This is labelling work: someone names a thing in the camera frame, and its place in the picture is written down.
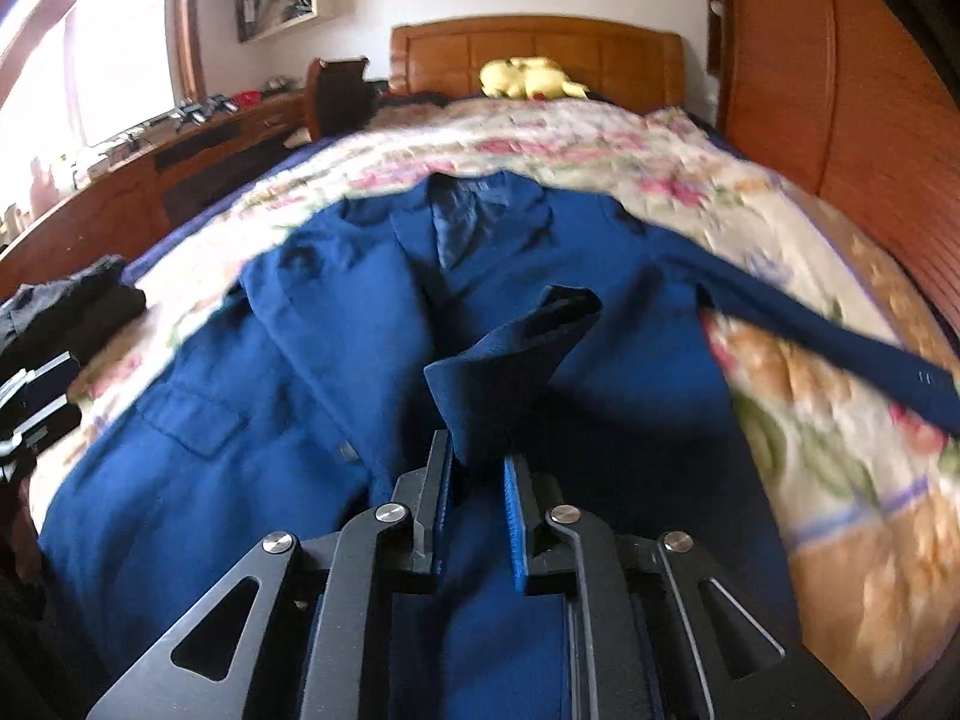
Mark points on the wooden desk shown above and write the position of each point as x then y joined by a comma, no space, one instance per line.
112,210

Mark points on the wooden wardrobe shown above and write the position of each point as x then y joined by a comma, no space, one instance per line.
810,90

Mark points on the blue suit jacket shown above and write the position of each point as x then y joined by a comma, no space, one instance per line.
300,360

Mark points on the yellow plush toy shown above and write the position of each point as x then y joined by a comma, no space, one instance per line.
525,79

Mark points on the window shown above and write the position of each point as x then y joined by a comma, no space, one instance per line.
112,67

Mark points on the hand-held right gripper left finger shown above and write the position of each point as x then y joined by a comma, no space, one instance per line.
443,476

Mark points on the wooden headboard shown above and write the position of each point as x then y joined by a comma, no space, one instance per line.
450,60

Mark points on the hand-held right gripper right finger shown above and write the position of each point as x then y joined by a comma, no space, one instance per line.
513,510

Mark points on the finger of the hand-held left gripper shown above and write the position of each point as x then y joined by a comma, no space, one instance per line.
49,426
45,379

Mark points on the red object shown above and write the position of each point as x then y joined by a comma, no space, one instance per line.
247,97

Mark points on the floral blanket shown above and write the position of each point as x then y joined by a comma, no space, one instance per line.
787,427

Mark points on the black cloth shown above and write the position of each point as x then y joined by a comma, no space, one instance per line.
75,307

